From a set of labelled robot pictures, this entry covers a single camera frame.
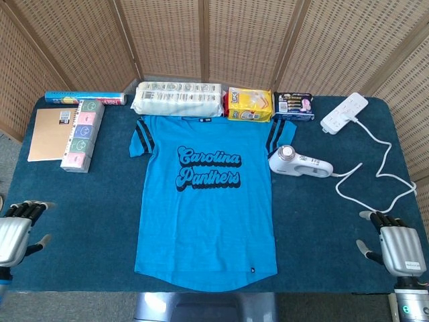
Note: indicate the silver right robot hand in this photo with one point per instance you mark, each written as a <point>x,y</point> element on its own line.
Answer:
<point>400,248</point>

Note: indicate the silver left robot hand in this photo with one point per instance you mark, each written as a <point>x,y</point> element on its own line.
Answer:
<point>15,238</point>

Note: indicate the white handheld garment steamer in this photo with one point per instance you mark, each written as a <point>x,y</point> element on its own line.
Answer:
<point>285,164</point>

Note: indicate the blue Carolina Panthers t-shirt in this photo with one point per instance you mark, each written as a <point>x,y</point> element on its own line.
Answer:
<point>207,218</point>

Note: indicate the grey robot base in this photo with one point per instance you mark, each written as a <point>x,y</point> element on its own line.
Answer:
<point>201,308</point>

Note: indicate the teal carpet table cover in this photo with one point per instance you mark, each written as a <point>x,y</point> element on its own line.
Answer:
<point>83,218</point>

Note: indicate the brown notebook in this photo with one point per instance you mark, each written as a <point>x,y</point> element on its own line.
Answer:
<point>47,137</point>

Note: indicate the pastel pocket tissue pack stack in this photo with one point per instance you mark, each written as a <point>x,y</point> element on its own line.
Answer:
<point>82,134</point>

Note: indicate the white power strip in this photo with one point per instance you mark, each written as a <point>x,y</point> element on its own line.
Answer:
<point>335,124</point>

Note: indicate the blue plastic wrap roll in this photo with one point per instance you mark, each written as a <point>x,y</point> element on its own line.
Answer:
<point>60,97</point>

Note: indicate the dark blue sanitary pad pack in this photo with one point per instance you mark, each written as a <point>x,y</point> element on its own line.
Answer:
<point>293,107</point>

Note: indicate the yellow biscuit pack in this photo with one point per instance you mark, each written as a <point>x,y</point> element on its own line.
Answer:
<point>249,104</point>

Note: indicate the white tissue paper pack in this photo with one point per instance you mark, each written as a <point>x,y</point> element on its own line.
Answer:
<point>177,100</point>

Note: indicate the wooden rattan folding screen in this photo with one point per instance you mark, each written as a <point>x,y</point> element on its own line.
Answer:
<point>167,33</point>

